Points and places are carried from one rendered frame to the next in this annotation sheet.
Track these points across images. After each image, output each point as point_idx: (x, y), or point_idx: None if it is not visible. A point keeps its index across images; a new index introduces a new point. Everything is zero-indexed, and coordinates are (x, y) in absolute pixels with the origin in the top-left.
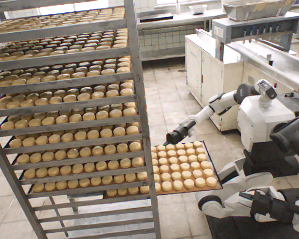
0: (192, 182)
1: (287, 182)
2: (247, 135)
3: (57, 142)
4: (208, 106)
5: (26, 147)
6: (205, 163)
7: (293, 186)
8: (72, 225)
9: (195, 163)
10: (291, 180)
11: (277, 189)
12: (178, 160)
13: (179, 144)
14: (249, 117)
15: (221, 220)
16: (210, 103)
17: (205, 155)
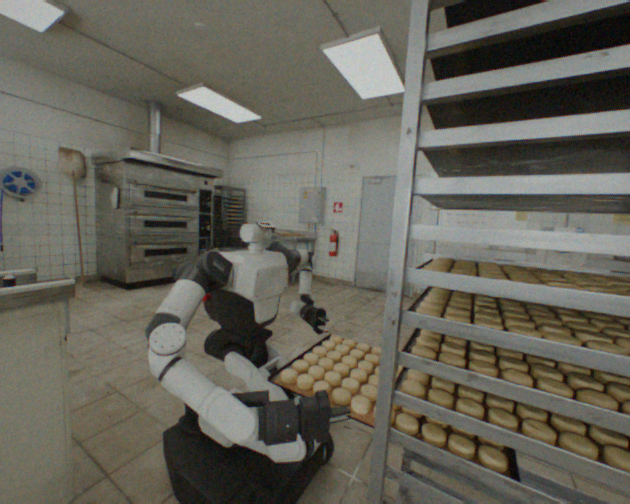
0: (359, 344)
1: (84, 492)
2: (278, 291)
3: (570, 268)
4: (182, 360)
5: None
6: (319, 349)
7: (96, 481)
8: (581, 476)
9: (332, 354)
10: (75, 490)
11: (114, 496)
12: (347, 376)
13: (321, 386)
14: (279, 264)
15: (286, 462)
16: (185, 344)
17: (305, 355)
